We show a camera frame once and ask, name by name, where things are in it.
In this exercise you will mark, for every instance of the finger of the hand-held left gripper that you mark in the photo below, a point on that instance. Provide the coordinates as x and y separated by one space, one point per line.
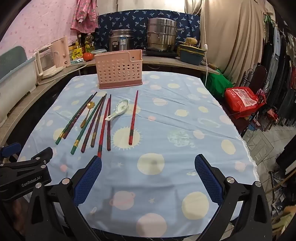
10 148
44 154

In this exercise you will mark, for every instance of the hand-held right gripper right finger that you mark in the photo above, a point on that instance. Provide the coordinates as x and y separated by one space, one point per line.
208 178

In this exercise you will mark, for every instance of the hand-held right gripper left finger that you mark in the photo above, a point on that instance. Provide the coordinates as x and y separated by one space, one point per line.
89 178

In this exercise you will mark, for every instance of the pink perforated utensil holder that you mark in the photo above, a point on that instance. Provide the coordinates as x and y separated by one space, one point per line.
118 69

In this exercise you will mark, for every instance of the purple chopstick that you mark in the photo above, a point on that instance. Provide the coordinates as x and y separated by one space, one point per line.
84 146

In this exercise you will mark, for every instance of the brown chopstick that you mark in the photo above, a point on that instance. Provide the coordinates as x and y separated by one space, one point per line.
93 141

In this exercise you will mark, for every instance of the pale blue plastic tub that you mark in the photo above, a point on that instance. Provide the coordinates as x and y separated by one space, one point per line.
13 81

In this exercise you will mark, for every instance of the gold metal spoon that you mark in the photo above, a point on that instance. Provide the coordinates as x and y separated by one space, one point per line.
90 105

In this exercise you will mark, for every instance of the blue planet print tablecloth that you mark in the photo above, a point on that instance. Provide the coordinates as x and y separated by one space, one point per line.
173 115

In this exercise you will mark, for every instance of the white ceramic spoon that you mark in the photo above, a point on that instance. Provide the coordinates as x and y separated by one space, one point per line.
121 104

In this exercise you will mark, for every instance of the red printed bag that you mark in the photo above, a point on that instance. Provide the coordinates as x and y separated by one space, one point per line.
240 99

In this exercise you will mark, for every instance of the green plastic bag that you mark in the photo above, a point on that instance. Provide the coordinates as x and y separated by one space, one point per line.
217 82

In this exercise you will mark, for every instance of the blue and white packet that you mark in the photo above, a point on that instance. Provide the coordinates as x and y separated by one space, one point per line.
77 60

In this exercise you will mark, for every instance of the pink electric glass kettle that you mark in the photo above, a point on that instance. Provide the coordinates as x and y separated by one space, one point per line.
60 51

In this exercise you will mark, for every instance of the yellow seasoning packet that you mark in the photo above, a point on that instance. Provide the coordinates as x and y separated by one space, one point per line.
76 53

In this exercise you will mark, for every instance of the red tomato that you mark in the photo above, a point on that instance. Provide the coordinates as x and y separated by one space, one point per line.
88 57

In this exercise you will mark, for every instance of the dark metal chair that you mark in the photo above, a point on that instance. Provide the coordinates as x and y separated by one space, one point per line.
257 78

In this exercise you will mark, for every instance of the clear green-lidded food container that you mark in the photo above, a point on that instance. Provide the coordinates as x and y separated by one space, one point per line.
99 51

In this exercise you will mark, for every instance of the dark sauce bottle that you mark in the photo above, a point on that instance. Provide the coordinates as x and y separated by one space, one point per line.
79 41

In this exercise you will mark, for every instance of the dark blue plastic basin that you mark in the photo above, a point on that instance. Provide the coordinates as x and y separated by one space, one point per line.
190 59

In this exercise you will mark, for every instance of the pink dotted curtain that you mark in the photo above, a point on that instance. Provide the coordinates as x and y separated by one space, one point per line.
34 27

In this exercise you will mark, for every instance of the black induction cooker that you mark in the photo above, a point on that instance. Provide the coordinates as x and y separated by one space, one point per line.
168 55

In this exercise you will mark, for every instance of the yellow plastic basin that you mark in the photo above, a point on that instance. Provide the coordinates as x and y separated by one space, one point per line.
192 48

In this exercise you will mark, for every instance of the steel rice cooker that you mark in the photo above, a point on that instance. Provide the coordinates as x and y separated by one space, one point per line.
120 41

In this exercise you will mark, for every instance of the tan fibrous scrubber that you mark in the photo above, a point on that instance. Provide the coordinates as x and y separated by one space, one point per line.
191 41

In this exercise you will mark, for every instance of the pink patterned garment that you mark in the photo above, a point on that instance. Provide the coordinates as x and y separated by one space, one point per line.
83 16

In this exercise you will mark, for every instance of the beige curtain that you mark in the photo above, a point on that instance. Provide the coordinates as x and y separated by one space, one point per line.
231 34

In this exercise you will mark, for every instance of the steel steamer pot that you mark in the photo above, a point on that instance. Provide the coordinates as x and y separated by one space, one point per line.
161 34

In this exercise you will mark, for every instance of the navy leaf print cloth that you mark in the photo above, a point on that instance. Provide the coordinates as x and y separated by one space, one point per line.
129 20

